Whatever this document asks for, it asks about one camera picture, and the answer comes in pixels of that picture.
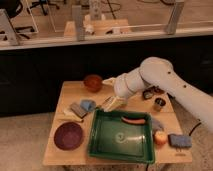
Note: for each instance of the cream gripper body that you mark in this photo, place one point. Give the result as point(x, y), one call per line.
point(115, 101)

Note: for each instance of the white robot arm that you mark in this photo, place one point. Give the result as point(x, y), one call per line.
point(159, 72)

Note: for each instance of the black glasses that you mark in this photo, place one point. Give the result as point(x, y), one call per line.
point(148, 93)

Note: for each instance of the wooden brush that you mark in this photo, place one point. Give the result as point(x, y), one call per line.
point(103, 103)

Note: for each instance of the sausage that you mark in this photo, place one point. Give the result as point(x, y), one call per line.
point(133, 121)

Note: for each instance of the small pencil cup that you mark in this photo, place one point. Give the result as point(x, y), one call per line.
point(159, 103)

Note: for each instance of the grey cloth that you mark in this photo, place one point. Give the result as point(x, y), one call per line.
point(157, 125)

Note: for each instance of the green plastic tray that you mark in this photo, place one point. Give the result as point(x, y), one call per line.
point(111, 138)

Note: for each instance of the apple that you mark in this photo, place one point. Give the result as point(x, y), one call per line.
point(160, 137)

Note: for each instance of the blue sponge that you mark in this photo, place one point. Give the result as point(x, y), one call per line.
point(180, 141)

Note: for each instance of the dark purple plate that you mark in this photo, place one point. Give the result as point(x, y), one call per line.
point(68, 136)

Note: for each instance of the wooden table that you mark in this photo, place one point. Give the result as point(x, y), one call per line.
point(74, 91)

